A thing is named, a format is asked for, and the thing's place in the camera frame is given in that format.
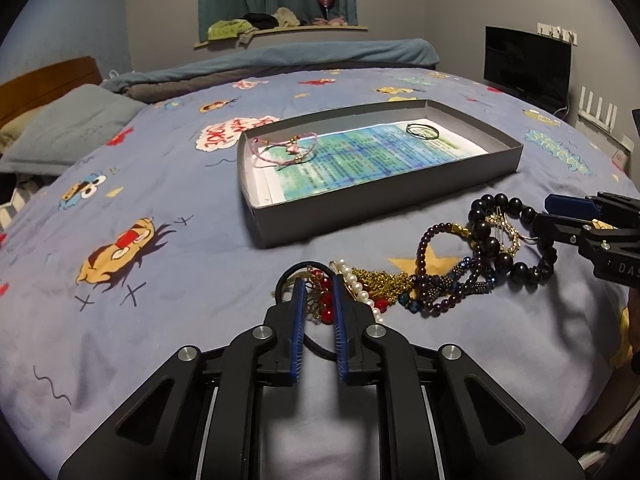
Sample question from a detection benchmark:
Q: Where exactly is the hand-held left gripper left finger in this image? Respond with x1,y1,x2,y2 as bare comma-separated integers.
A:
57,279,308,480

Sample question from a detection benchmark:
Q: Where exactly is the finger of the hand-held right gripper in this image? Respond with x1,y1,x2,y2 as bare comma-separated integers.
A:
531,212,619,249
544,191,640,231

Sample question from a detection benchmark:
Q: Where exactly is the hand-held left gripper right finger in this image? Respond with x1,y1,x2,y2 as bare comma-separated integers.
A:
331,276,586,480

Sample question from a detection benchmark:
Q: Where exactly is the gold red bead necklace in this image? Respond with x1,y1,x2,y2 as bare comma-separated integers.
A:
300,267,418,326

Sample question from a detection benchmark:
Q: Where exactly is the gold bracelet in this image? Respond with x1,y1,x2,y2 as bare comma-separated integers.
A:
487,212,538,253

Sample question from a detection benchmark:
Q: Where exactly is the white pearl bracelet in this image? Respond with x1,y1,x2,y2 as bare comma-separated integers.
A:
329,258,386,323

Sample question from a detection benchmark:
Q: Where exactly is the black hair tie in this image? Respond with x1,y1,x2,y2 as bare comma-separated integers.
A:
274,260,346,361

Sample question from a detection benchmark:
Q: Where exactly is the large black bead bracelet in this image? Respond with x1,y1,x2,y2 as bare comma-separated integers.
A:
467,194,558,286

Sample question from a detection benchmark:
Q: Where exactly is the blue bead bracelet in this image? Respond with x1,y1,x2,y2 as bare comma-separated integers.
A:
399,255,501,313

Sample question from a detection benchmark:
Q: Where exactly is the purple bead bracelet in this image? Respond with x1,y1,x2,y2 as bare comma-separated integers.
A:
415,222,476,317

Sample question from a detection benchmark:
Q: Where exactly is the grey cardboard tray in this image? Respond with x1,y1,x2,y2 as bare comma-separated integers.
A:
236,99,525,250

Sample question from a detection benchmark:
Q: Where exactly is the white cabinet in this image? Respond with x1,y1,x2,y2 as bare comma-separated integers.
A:
575,112,640,171

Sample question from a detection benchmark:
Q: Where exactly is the white router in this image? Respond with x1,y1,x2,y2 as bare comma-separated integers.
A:
577,86,621,133

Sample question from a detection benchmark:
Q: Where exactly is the black television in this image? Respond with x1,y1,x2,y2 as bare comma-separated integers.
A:
484,25,572,111

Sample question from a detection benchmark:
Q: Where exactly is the printed paper sheet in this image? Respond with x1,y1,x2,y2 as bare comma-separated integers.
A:
252,121,488,206

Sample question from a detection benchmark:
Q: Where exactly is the grey blanket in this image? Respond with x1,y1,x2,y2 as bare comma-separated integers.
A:
125,62,436,106

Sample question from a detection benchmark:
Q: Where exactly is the blue blanket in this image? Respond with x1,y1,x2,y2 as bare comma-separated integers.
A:
102,39,441,93

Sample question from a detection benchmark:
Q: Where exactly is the grey pillow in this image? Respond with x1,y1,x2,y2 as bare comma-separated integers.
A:
0,84,148,176

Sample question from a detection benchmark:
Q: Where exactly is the striped pillow with black print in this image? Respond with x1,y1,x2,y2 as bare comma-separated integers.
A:
0,172,51,233

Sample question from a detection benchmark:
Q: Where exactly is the green cloth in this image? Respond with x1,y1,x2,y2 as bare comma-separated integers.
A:
206,19,253,41

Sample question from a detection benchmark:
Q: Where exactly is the black cloth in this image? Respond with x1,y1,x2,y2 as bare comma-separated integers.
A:
243,11,278,31

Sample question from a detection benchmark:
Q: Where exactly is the olive pillow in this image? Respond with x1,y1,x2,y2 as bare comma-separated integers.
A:
0,105,51,153

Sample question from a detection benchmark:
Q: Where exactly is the wooden headboard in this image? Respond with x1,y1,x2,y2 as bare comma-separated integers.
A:
0,56,103,128

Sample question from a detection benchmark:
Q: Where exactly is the pink string bracelet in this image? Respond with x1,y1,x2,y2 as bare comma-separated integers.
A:
250,131,321,168

